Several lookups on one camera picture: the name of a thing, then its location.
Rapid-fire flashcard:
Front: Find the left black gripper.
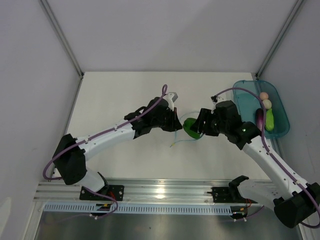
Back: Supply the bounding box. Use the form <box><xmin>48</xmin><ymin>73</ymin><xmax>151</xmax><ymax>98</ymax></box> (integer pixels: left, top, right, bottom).
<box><xmin>151</xmin><ymin>107</ymin><xmax>183</xmax><ymax>133</ymax></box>

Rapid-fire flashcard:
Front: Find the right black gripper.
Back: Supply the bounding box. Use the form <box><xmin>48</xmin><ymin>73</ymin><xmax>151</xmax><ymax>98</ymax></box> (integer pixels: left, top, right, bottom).
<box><xmin>190</xmin><ymin>108</ymin><xmax>229</xmax><ymax>137</ymax></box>

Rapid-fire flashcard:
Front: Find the green bell pepper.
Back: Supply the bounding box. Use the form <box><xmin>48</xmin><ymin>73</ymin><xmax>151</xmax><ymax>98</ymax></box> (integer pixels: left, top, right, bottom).
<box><xmin>182</xmin><ymin>117</ymin><xmax>203</xmax><ymax>140</ymax></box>

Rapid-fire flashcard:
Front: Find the clear zip top bag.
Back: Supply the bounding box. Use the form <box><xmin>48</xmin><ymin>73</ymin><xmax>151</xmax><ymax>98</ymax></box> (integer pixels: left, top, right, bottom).
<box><xmin>169</xmin><ymin>111</ymin><xmax>204</xmax><ymax>148</ymax></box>

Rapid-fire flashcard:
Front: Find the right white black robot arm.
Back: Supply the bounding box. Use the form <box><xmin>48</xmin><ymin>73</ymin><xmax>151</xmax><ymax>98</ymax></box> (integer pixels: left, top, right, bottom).
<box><xmin>190</xmin><ymin>100</ymin><xmax>320</xmax><ymax>229</ymax></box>

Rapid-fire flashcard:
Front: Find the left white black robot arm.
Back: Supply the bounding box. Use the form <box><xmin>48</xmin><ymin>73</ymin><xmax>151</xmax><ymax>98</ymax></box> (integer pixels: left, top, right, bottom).
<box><xmin>53</xmin><ymin>92</ymin><xmax>182</xmax><ymax>200</ymax></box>

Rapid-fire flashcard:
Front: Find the teal plastic bin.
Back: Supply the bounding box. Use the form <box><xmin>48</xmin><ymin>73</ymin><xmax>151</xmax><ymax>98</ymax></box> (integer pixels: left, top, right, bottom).
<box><xmin>233</xmin><ymin>80</ymin><xmax>290</xmax><ymax>139</ymax></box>

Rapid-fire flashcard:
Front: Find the purple eggplant toy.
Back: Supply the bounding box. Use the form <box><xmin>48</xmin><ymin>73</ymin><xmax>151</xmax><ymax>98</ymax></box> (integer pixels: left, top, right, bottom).
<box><xmin>255</xmin><ymin>108</ymin><xmax>265</xmax><ymax>131</ymax></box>

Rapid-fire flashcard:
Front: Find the green cucumber toy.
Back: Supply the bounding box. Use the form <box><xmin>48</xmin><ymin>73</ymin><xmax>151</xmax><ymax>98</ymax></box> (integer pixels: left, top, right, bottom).
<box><xmin>265</xmin><ymin>109</ymin><xmax>275</xmax><ymax>132</ymax></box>

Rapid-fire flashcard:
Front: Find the pink peach toy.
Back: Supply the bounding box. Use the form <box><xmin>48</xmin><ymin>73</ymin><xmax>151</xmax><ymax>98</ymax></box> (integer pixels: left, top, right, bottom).
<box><xmin>259</xmin><ymin>92</ymin><xmax>269</xmax><ymax>101</ymax></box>

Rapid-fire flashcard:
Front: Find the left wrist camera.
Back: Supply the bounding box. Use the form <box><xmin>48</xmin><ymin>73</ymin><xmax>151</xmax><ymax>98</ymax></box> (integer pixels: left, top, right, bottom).
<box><xmin>166</xmin><ymin>92</ymin><xmax>178</xmax><ymax>104</ymax></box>

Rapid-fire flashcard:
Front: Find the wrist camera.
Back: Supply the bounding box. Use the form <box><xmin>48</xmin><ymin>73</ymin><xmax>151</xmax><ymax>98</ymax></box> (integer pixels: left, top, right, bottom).
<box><xmin>210</xmin><ymin>95</ymin><xmax>225</xmax><ymax>104</ymax></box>
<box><xmin>166</xmin><ymin>92</ymin><xmax>178</xmax><ymax>104</ymax></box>

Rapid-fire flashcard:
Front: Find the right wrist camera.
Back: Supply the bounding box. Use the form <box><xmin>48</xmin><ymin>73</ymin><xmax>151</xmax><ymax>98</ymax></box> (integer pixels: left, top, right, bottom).
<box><xmin>210</xmin><ymin>95</ymin><xmax>225</xmax><ymax>104</ymax></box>

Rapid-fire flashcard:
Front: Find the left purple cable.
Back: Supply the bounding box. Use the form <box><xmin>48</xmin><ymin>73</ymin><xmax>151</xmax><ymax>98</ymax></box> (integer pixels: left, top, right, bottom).
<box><xmin>42</xmin><ymin>84</ymin><xmax>168</xmax><ymax>223</ymax></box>

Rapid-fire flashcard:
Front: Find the purple cable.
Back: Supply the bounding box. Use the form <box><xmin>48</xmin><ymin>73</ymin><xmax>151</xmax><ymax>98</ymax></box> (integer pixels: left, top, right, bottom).
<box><xmin>211</xmin><ymin>87</ymin><xmax>320</xmax><ymax>229</ymax></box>
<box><xmin>42</xmin><ymin>84</ymin><xmax>168</xmax><ymax>223</ymax></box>

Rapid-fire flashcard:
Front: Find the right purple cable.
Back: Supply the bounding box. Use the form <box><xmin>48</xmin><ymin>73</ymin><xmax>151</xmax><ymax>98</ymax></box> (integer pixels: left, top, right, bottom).
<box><xmin>211</xmin><ymin>87</ymin><xmax>320</xmax><ymax>229</ymax></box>

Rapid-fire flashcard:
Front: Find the aluminium rail beam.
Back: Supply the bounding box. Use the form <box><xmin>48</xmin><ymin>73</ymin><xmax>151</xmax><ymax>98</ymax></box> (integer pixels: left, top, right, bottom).
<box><xmin>33</xmin><ymin>177</ymin><xmax>278</xmax><ymax>206</ymax></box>

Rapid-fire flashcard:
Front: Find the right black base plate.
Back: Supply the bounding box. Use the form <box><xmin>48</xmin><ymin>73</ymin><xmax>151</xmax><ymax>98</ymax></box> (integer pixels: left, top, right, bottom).
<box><xmin>206</xmin><ymin>186</ymin><xmax>257</xmax><ymax>204</ymax></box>

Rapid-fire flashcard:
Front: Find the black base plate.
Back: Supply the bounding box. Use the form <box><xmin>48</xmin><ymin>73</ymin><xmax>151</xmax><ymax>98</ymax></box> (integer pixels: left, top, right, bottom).
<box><xmin>79</xmin><ymin>185</ymin><xmax>125</xmax><ymax>202</ymax></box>
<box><xmin>206</xmin><ymin>186</ymin><xmax>257</xmax><ymax>204</ymax></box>

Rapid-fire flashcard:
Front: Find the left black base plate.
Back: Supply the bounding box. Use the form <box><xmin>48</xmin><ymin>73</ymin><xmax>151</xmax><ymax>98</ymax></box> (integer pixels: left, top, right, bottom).
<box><xmin>79</xmin><ymin>185</ymin><xmax>125</xmax><ymax>202</ymax></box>

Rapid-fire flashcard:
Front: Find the white slotted cable duct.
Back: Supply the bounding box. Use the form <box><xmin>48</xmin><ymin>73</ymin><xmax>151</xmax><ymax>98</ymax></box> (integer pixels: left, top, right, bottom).
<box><xmin>43</xmin><ymin>202</ymin><xmax>233</xmax><ymax>216</ymax></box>

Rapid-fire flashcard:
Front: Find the left aluminium frame post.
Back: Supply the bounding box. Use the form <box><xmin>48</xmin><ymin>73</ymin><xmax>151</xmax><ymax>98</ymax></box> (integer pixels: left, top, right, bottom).
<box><xmin>38</xmin><ymin>0</ymin><xmax>84</xmax><ymax>78</ymax></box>

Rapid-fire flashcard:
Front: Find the aluminium frame post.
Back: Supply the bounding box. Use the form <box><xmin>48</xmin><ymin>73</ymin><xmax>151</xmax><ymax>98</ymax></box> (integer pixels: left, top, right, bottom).
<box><xmin>38</xmin><ymin>0</ymin><xmax>84</xmax><ymax>78</ymax></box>
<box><xmin>254</xmin><ymin>0</ymin><xmax>307</xmax><ymax>81</ymax></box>

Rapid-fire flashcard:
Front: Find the right aluminium frame post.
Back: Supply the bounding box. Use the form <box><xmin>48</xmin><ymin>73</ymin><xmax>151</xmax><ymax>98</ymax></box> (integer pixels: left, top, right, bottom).
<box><xmin>254</xmin><ymin>0</ymin><xmax>307</xmax><ymax>81</ymax></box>

